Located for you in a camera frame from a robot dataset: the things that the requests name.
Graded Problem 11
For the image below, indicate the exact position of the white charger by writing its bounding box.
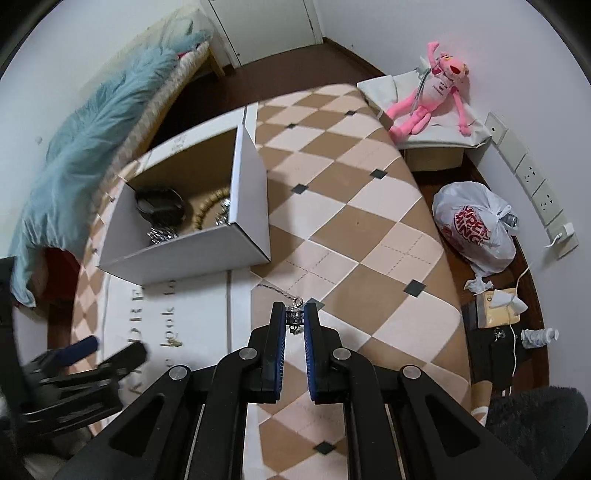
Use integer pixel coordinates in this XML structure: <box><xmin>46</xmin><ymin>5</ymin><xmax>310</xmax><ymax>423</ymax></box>
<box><xmin>547</xmin><ymin>223</ymin><xmax>579</xmax><ymax>259</ymax></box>

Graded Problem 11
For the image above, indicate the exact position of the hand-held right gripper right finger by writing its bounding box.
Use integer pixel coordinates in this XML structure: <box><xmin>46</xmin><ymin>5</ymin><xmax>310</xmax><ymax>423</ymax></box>
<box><xmin>304</xmin><ymin>301</ymin><xmax>539</xmax><ymax>480</ymax></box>

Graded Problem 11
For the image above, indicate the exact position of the checkered tablecloth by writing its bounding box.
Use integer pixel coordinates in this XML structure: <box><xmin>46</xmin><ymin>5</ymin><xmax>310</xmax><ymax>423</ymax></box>
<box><xmin>11</xmin><ymin>83</ymin><xmax>474</xmax><ymax>480</ymax></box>

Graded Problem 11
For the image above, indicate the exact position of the brown cardboard box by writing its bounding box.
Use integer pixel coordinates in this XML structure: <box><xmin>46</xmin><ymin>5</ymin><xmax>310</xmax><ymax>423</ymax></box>
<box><xmin>404</xmin><ymin>145</ymin><xmax>465</xmax><ymax>172</ymax></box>

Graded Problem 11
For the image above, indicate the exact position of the clear plastic bottle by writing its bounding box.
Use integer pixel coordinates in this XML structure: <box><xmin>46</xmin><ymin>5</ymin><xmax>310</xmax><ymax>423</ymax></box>
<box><xmin>521</xmin><ymin>327</ymin><xmax>560</xmax><ymax>350</ymax></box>

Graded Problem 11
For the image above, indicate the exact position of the thin silver pendant necklace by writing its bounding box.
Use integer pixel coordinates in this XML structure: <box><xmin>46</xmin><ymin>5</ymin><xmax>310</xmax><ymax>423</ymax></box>
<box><xmin>255</xmin><ymin>281</ymin><xmax>306</xmax><ymax>334</ymax></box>

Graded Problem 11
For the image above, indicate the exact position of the white charging cable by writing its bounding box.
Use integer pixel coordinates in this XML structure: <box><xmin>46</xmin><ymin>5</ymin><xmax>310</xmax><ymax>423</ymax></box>
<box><xmin>501</xmin><ymin>233</ymin><xmax>564</xmax><ymax>398</ymax></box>

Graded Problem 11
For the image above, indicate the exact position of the light blue blanket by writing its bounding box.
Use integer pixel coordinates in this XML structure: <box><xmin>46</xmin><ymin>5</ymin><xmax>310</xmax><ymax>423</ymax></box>
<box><xmin>9</xmin><ymin>30</ymin><xmax>211</xmax><ymax>308</ymax></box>

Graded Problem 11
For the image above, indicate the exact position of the white door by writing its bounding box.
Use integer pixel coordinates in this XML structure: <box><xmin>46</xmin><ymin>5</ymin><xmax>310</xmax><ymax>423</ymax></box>
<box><xmin>201</xmin><ymin>0</ymin><xmax>324</xmax><ymax>70</ymax></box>

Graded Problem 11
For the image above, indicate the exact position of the silver chain bracelet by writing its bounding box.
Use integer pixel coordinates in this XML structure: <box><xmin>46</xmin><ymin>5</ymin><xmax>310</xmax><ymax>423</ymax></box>
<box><xmin>148</xmin><ymin>226</ymin><xmax>178</xmax><ymax>245</ymax></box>

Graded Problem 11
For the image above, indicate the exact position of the white plastic bag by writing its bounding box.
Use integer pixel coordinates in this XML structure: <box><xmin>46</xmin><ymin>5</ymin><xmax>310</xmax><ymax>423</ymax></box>
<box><xmin>433</xmin><ymin>181</ymin><xmax>518</xmax><ymax>278</ymax></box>

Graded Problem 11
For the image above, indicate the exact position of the crumpled white tissue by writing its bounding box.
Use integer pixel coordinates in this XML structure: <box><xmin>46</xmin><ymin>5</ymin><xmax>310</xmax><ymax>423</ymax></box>
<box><xmin>464</xmin><ymin>273</ymin><xmax>497</xmax><ymax>296</ymax></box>

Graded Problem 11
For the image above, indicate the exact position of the black fitness band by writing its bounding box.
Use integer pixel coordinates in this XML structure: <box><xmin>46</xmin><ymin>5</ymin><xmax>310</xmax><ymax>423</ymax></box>
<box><xmin>135</xmin><ymin>187</ymin><xmax>188</xmax><ymax>227</ymax></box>

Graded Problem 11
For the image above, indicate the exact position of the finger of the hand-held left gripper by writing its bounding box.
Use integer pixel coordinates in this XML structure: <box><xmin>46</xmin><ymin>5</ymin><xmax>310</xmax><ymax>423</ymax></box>
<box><xmin>23</xmin><ymin>336</ymin><xmax>100</xmax><ymax>372</ymax></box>
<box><xmin>92</xmin><ymin>344</ymin><xmax>149</xmax><ymax>384</ymax></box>

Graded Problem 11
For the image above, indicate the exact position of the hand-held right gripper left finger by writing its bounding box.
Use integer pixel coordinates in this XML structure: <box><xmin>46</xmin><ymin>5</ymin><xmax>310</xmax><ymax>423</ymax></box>
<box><xmin>53</xmin><ymin>301</ymin><xmax>287</xmax><ymax>480</ymax></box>

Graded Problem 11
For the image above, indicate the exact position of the yellow tissue pack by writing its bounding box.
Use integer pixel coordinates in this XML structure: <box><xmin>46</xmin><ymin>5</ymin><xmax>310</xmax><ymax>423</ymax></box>
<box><xmin>475</xmin><ymin>287</ymin><xmax>527</xmax><ymax>329</ymax></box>

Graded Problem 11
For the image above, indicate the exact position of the pink plush toy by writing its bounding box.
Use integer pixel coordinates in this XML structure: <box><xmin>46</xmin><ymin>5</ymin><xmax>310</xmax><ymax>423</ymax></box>
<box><xmin>387</xmin><ymin>41</ymin><xmax>474</xmax><ymax>143</ymax></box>

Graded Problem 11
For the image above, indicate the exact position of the wooden bead bracelet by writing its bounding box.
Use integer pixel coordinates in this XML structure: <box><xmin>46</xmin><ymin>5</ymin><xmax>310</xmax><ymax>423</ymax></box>
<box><xmin>191</xmin><ymin>186</ymin><xmax>232</xmax><ymax>232</ymax></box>

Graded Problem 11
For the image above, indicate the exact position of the white cardboard box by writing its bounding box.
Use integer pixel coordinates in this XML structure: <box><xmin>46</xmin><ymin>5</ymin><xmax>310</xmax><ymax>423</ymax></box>
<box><xmin>97</xmin><ymin>124</ymin><xmax>272</xmax><ymax>288</ymax></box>

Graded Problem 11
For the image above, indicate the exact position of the black bag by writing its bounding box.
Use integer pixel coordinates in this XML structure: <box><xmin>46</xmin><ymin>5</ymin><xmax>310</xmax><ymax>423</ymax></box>
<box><xmin>464</xmin><ymin>323</ymin><xmax>529</xmax><ymax>400</ymax></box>

